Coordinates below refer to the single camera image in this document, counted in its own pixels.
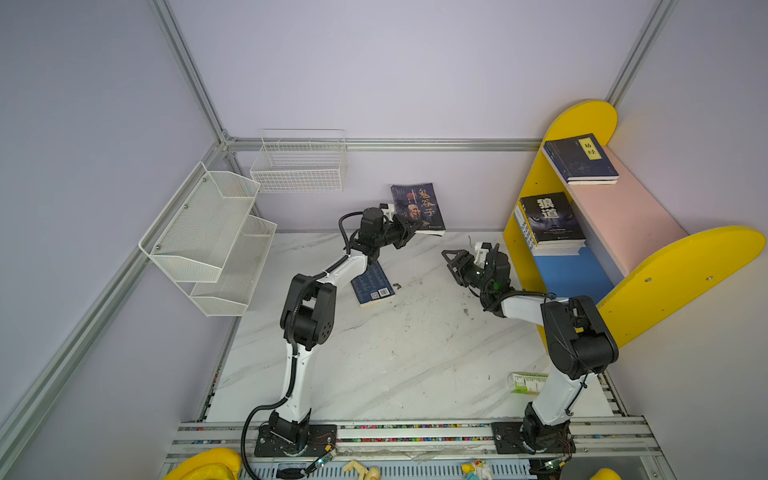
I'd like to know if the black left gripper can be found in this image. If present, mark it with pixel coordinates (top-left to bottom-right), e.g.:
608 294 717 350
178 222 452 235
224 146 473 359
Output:
376 213 423 250

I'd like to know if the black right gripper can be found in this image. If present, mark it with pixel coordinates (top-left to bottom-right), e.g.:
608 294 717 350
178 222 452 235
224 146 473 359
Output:
440 251 493 295

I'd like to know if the purple old man book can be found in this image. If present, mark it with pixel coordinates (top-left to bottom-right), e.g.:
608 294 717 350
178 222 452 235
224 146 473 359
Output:
390 183 446 236

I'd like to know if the dark blue barcode book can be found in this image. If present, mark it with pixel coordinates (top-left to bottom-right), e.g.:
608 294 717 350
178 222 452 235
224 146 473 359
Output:
351 261 395 307

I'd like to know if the white book black lettering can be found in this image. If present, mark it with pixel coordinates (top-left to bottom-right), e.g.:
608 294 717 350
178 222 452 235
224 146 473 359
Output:
513 205 582 257

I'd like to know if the black cover book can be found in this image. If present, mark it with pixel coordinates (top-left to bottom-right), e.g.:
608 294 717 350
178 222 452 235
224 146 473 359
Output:
518 192 586 246

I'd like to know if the dark blue book yellow label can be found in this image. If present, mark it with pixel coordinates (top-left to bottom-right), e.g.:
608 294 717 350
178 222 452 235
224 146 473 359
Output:
567 176 619 185

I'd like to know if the yellow cartoon cover book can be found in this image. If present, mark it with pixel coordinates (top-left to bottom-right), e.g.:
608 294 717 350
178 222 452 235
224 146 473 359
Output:
534 240 586 252

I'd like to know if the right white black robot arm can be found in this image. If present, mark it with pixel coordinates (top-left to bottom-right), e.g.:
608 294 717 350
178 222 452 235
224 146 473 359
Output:
441 242 619 453

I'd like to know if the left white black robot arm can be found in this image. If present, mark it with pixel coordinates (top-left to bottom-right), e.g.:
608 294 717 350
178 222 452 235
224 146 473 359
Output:
268 204 420 450

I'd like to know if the small green white box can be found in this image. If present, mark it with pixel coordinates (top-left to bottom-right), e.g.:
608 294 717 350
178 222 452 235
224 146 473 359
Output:
508 372 548 395

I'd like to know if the yellow pink blue bookshelf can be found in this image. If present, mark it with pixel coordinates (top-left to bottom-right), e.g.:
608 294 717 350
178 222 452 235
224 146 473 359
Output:
503 100 766 347

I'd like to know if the lower white perforated shelf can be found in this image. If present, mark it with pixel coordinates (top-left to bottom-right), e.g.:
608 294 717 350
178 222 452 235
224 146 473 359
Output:
190 215 277 317

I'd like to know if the yellow white toy figure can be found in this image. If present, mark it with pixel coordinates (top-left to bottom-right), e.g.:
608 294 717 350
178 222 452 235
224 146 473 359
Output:
461 459 493 480

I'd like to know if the white perforated metal shelf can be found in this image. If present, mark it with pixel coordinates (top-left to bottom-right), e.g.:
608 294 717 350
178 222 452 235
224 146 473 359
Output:
138 163 260 283

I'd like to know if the beige toy figure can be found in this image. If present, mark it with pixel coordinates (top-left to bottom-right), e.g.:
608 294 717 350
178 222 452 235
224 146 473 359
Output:
342 460 381 480

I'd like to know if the yellow object bottom right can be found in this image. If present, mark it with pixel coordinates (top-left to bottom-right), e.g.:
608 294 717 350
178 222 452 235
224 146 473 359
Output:
590 468 622 480

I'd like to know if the yellow plastic toy left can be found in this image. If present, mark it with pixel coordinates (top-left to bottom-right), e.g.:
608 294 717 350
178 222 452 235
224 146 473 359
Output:
163 448 242 480

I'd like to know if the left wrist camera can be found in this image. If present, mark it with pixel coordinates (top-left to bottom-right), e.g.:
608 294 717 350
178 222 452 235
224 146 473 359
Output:
379 203 396 222

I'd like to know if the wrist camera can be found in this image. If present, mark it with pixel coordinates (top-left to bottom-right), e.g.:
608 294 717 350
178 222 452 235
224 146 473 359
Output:
379 203 396 222
474 242 494 268

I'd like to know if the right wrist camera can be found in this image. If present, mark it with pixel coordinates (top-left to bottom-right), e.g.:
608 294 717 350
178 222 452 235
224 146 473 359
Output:
474 242 494 268

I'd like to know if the white wire basket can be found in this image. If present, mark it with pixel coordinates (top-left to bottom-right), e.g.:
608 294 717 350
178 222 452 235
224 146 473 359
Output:
250 129 347 194

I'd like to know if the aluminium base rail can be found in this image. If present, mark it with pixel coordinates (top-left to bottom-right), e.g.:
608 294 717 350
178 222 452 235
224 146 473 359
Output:
160 416 675 479

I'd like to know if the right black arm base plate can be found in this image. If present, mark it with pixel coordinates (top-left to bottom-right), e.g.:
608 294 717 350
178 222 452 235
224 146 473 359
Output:
491 420 575 455

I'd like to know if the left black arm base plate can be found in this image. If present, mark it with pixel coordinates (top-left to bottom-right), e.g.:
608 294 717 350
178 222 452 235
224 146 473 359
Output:
251 423 338 458

